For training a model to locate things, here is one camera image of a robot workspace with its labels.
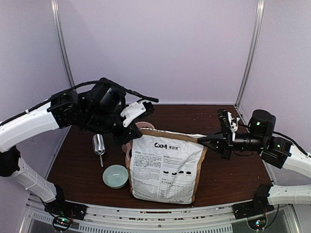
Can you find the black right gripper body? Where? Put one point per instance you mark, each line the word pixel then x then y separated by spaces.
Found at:
pixel 228 145

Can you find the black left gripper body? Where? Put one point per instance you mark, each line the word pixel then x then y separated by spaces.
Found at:
pixel 118 139

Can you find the metal food scoop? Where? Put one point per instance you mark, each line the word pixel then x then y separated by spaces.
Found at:
pixel 99 147

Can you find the brown dog food bag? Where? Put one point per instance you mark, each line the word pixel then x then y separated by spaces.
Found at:
pixel 164 166

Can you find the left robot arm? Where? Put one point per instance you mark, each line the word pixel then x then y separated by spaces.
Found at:
pixel 107 108

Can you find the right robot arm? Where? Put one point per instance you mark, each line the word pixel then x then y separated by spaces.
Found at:
pixel 273 147

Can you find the pink double pet feeder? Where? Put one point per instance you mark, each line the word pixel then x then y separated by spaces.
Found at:
pixel 143 126

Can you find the light green ceramic bowl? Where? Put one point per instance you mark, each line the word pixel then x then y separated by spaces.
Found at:
pixel 115 176

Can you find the right circuit board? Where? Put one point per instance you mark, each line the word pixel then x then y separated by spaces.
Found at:
pixel 257 224

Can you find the circuit board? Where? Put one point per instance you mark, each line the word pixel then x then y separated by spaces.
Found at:
pixel 61 223
pixel 257 224

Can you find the left circuit board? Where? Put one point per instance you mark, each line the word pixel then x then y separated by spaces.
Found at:
pixel 61 223

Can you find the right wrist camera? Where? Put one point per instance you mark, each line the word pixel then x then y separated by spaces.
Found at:
pixel 229 124

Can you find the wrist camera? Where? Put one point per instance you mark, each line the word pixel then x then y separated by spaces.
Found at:
pixel 135 110
pixel 229 124

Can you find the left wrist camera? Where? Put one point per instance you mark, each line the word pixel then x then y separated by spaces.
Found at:
pixel 135 110

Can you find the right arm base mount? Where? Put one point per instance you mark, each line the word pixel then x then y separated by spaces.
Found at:
pixel 251 208

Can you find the left aluminium table rail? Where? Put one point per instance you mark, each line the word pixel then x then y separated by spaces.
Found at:
pixel 44 150

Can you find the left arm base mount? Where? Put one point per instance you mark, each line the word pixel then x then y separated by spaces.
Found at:
pixel 66 209

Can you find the front aluminium table rail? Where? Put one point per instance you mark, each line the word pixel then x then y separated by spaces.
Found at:
pixel 212 219

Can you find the right rear aluminium post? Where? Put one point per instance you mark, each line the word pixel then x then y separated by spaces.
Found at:
pixel 252 50

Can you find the aluminium post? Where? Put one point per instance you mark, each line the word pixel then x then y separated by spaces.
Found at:
pixel 61 42
pixel 252 50

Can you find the left rear aluminium post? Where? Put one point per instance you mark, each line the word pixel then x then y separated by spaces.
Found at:
pixel 61 42

